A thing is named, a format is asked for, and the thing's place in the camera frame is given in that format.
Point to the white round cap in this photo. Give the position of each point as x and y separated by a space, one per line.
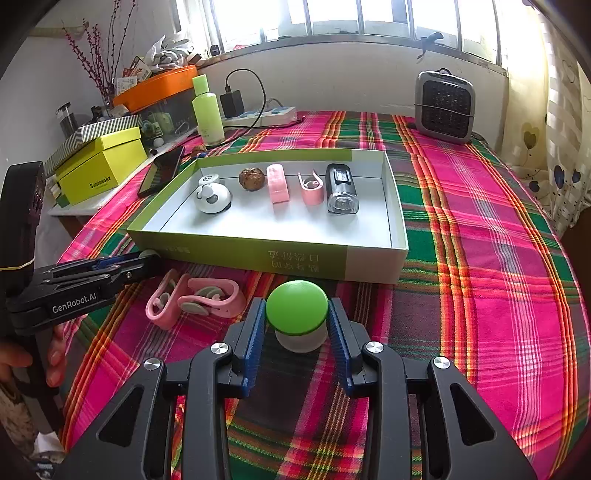
210 177

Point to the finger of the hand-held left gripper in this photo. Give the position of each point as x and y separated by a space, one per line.
134 276
120 261

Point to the pink green plaid tablecloth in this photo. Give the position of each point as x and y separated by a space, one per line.
461 277

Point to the pink clip with grey pads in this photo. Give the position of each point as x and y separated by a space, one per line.
217 300
159 309

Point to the black flashlight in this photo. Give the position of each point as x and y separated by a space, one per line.
341 187

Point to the pink white clip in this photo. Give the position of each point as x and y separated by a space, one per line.
310 191

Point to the dried flower branches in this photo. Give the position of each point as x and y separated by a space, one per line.
99 60

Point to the black smartphone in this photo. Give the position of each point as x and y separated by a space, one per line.
161 170

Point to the patterned white curtain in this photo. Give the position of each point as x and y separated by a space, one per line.
558 138

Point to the small grey heater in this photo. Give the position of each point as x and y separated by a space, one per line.
445 108

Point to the light green bottle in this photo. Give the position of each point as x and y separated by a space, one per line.
207 115

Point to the green cardboard box tray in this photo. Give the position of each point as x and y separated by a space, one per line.
286 258

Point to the glass jar with black lid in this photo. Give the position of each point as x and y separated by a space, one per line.
68 120

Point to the black charger adapter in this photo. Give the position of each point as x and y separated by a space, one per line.
232 104

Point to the clear bin with orange lid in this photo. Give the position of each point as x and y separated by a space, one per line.
157 85

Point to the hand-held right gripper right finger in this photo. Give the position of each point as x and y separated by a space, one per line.
339 346

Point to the white plastic bag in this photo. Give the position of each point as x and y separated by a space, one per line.
168 48

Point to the yellow-green shoe box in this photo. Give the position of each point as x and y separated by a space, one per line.
101 166

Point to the large brown walnut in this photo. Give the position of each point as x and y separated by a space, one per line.
251 179

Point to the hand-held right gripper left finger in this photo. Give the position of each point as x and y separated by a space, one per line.
254 346

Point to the white oval roller massager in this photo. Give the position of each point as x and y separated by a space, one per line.
212 198

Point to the green-capped white device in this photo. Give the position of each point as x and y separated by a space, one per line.
295 304

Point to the white power strip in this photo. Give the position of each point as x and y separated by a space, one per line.
272 114

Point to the grey white striped box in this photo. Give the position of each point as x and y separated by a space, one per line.
92 129

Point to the person's left hand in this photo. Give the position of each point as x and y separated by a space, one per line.
57 355

